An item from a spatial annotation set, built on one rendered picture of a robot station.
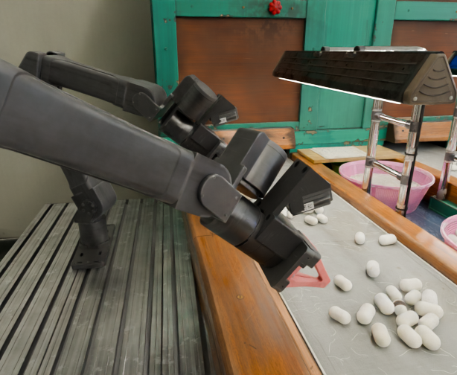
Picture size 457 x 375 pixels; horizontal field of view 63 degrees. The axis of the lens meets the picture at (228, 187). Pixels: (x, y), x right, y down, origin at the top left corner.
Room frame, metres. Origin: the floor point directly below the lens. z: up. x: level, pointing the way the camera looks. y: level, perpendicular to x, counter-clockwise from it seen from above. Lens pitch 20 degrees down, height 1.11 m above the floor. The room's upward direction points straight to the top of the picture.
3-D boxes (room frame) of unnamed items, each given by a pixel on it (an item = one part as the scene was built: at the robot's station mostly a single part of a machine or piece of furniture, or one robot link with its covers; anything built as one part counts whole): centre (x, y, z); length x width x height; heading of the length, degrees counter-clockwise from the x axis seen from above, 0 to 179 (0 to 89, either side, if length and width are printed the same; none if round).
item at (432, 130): (1.40, -0.75, 0.83); 0.30 x 0.06 x 0.07; 102
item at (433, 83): (0.85, -0.23, 1.08); 0.62 x 0.08 x 0.07; 12
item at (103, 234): (0.80, 0.32, 0.71); 0.20 x 0.07 x 0.08; 9
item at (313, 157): (1.28, -0.43, 0.77); 0.33 x 0.15 x 0.01; 102
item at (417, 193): (1.07, -0.47, 0.72); 0.27 x 0.27 x 0.10
